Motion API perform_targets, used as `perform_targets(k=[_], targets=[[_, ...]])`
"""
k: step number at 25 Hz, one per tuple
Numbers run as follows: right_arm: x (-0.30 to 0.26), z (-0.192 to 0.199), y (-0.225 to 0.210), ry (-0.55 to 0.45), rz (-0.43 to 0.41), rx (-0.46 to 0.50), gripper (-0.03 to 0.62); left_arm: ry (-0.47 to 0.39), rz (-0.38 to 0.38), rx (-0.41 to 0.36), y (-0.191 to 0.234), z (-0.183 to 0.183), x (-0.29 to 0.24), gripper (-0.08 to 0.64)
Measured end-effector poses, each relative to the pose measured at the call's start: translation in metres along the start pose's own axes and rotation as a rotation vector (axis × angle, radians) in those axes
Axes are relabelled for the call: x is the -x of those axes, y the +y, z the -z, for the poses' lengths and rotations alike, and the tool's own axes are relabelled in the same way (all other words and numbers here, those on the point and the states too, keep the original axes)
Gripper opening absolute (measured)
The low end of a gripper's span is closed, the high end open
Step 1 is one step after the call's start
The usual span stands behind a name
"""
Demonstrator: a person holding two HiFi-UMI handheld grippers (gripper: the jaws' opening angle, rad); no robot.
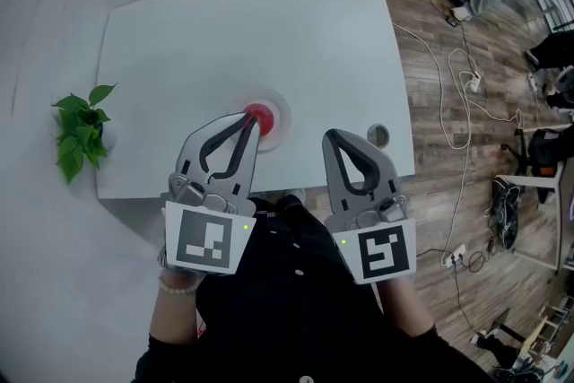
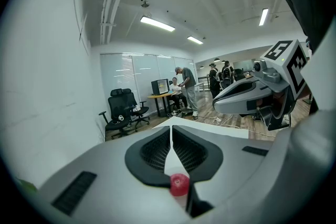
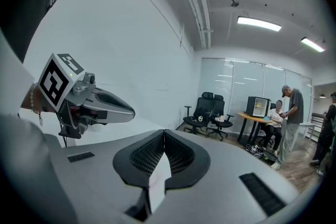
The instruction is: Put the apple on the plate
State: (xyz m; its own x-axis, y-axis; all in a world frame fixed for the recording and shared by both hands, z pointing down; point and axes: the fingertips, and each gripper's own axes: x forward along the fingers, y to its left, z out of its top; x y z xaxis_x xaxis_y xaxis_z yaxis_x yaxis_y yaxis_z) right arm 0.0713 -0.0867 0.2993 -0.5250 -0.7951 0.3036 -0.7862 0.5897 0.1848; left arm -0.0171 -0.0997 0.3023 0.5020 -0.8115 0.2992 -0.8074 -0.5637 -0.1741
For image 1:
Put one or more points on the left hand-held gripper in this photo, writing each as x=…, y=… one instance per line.
x=204, y=237

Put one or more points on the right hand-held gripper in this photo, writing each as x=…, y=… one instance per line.
x=381, y=251

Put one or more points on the red apple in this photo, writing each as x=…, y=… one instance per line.
x=263, y=114

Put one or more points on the white round plate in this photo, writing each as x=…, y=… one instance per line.
x=282, y=121

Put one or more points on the person's left forearm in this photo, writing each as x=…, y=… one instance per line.
x=172, y=314

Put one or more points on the person's right forearm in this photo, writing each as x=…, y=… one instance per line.
x=406, y=305

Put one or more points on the small grey round cup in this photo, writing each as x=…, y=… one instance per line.
x=378, y=135

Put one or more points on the white power strip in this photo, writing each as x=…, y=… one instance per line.
x=454, y=255
x=475, y=83

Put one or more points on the green potted plant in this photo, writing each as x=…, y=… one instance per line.
x=78, y=134

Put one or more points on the person's black clothing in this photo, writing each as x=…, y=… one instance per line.
x=287, y=305

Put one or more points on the black backpack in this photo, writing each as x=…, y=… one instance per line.
x=506, y=211

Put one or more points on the black office chair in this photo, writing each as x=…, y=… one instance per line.
x=540, y=152

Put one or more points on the white side table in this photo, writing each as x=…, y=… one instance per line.
x=562, y=193

